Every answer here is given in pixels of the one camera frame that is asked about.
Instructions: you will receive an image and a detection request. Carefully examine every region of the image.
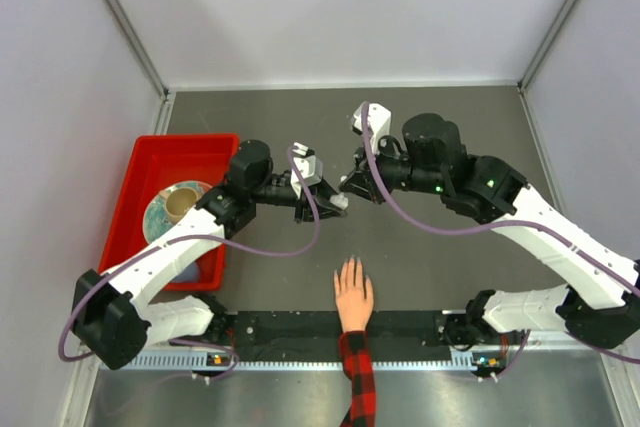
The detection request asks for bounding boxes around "aluminium corner post right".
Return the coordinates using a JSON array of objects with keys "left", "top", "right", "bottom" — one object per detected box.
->
[{"left": 517, "top": 0, "right": 581, "bottom": 95}]

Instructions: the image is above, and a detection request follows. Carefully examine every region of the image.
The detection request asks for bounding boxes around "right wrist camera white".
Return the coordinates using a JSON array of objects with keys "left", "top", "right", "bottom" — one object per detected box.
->
[{"left": 350, "top": 102, "right": 392, "bottom": 156}]

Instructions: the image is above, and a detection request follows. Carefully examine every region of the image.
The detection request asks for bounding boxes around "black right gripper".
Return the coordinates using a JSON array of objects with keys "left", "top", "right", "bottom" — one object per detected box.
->
[{"left": 341, "top": 134, "right": 445, "bottom": 206}]

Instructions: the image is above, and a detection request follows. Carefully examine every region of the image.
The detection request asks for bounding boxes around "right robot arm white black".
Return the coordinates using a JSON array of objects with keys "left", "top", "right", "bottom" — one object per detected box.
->
[{"left": 340, "top": 103, "right": 639, "bottom": 350}]

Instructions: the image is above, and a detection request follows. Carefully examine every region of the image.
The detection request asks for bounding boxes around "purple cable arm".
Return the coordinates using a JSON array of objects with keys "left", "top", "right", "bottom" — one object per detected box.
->
[
  {"left": 360, "top": 100, "right": 640, "bottom": 365},
  {"left": 57, "top": 145, "right": 322, "bottom": 383}
]

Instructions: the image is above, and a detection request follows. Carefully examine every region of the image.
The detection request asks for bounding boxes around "blue plastic cup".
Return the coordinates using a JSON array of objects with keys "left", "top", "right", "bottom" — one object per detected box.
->
[{"left": 172, "top": 262, "right": 201, "bottom": 283}]

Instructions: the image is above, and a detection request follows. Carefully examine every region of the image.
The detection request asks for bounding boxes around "blue patterned plate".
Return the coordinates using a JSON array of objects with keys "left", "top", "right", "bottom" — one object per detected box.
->
[{"left": 142, "top": 181, "right": 211, "bottom": 243}]

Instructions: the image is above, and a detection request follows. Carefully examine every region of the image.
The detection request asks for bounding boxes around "aluminium corner post left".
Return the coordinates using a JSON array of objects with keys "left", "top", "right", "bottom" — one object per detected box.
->
[{"left": 103, "top": 0, "right": 175, "bottom": 135}]

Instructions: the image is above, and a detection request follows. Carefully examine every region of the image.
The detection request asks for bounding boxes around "aluminium corner post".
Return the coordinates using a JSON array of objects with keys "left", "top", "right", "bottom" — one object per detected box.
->
[
  {"left": 103, "top": 0, "right": 175, "bottom": 135},
  {"left": 517, "top": 0, "right": 581, "bottom": 95}
]

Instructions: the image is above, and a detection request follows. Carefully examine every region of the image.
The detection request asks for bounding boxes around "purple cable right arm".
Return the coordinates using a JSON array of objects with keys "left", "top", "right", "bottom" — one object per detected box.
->
[{"left": 360, "top": 100, "right": 640, "bottom": 365}]

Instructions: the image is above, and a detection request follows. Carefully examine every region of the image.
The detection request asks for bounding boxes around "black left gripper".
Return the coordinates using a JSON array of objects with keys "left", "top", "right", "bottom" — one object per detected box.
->
[{"left": 251, "top": 175, "right": 347, "bottom": 224}]

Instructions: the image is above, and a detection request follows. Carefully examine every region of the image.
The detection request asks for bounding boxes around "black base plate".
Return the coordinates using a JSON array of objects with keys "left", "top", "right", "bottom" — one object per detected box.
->
[{"left": 169, "top": 310, "right": 471, "bottom": 361}]

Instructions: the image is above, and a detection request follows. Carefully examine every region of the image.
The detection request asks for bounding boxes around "white nail polish bottle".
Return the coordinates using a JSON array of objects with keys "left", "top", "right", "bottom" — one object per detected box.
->
[{"left": 330, "top": 193, "right": 349, "bottom": 210}]

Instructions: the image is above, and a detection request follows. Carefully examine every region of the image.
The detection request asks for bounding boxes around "tan ceramic bowl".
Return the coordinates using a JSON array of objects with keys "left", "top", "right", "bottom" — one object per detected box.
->
[{"left": 160, "top": 187, "right": 201, "bottom": 225}]

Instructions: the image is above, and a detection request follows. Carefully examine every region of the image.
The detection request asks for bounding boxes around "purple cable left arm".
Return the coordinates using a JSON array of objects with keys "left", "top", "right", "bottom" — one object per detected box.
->
[{"left": 57, "top": 145, "right": 322, "bottom": 383}]

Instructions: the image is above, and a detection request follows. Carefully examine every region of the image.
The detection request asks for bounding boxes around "aluminium rail with slots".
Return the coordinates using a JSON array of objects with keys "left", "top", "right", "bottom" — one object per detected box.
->
[{"left": 79, "top": 306, "right": 626, "bottom": 373}]

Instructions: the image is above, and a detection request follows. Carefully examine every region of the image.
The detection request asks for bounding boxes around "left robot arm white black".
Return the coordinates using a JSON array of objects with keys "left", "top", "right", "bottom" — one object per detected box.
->
[{"left": 58, "top": 140, "right": 348, "bottom": 370}]

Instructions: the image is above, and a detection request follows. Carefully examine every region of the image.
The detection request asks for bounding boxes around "mannequin hand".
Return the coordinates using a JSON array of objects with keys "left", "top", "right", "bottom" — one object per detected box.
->
[{"left": 333, "top": 257, "right": 374, "bottom": 333}]

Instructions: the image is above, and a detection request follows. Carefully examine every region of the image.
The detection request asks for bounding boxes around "red plaid sleeve forearm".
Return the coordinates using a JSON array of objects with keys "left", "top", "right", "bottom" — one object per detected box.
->
[{"left": 338, "top": 331, "right": 377, "bottom": 427}]

